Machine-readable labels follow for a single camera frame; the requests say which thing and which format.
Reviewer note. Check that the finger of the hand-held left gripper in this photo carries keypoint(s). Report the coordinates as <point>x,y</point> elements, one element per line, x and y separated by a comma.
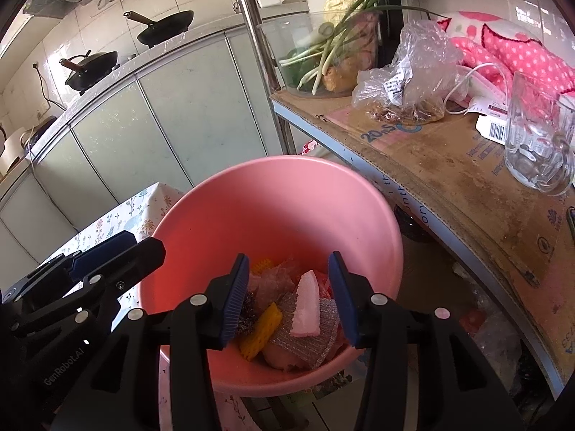
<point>139,256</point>
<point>103,249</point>

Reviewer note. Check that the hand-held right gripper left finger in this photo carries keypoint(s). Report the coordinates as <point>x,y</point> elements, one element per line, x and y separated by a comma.
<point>233,301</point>

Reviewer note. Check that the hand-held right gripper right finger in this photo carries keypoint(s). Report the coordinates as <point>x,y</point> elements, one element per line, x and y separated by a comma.
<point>343,301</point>

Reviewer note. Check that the steel wool scrubber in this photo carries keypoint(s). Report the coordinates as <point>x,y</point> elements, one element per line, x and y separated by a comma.
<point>248,314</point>

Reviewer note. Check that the red snack wrapper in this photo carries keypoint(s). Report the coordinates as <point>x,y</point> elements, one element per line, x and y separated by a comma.
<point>324,285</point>

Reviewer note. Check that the pink printed paper cup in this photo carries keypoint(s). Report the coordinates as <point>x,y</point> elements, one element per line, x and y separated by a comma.
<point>305,309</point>

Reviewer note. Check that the yellow foam net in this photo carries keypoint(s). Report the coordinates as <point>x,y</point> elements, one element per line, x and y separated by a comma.
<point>265,327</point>

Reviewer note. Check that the white plastic bag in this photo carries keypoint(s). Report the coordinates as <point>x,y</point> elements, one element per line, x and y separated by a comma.
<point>276,359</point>

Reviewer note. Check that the silver scouring pad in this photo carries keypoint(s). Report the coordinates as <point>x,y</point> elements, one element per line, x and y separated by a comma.
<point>287,350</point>

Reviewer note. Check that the pink plastic basin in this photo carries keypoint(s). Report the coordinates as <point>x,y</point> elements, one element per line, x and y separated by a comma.
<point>269,206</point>

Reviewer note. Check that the floral printed tablecloth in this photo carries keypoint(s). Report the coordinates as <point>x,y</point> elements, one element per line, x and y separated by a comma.
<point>134,215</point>

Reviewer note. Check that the white rice cooker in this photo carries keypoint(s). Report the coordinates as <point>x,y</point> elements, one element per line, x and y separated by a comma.
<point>15,148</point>

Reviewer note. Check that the dark induction cooker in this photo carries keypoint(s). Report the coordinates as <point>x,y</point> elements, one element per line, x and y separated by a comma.
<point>42,128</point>

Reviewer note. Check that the grey kitchen cabinet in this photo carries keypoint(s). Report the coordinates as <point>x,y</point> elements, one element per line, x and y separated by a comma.
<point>188,112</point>

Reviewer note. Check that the brown cardboard sheet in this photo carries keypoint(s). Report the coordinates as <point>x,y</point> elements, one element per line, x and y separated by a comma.
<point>449,166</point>

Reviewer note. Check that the black wok with lid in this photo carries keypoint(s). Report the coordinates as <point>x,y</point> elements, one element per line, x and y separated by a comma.
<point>92,69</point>

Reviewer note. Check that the white labelled packet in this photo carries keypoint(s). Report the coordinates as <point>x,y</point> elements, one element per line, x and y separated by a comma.
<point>492,130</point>

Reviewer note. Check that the green pepper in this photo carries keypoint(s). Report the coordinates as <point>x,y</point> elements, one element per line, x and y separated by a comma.
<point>303,72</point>

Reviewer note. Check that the glass mug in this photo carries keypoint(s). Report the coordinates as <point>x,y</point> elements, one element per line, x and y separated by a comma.
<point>530,143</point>

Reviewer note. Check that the metal storage rack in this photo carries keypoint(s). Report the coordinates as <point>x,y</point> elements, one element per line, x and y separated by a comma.
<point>254,31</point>

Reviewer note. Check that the clear plastic bag with label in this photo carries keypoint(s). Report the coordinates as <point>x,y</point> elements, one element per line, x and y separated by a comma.
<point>417,54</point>

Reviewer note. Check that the clear vegetable container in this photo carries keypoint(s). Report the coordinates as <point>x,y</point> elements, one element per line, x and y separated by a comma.
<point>287,40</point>

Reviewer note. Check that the green onions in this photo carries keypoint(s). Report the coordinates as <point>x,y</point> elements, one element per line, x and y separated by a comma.
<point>325,30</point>

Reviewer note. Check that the black blender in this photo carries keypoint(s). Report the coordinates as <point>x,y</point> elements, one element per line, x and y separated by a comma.
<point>393,31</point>

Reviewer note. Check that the cauliflower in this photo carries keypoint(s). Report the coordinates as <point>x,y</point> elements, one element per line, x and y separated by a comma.
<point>341,4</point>

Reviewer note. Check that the pink polka dot cloth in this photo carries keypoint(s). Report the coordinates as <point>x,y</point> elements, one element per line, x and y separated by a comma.
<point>516,49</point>

